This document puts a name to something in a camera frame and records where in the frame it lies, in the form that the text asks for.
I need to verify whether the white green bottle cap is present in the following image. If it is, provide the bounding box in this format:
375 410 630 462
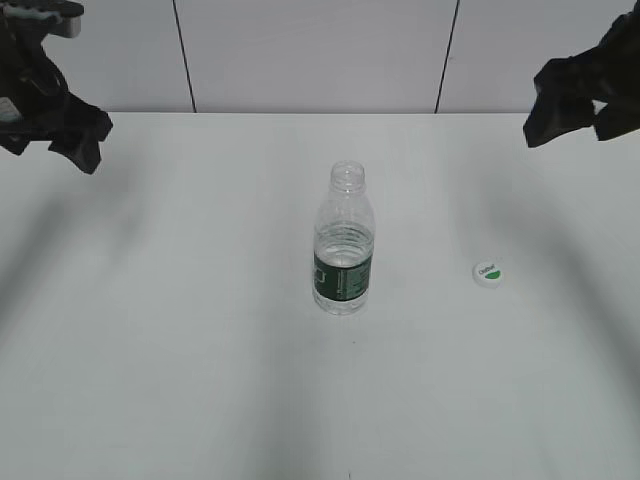
472 261 504 288

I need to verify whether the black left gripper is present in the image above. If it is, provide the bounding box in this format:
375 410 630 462
1 67 111 175

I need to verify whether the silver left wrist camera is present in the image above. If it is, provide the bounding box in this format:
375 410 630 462
0 0 84 39

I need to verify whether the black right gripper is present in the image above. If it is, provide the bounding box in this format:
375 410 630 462
523 9 639 148

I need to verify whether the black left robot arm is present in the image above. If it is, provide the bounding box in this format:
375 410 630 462
1 1 113 175

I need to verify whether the clear plastic water bottle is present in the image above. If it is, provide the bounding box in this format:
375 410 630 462
312 161 376 315

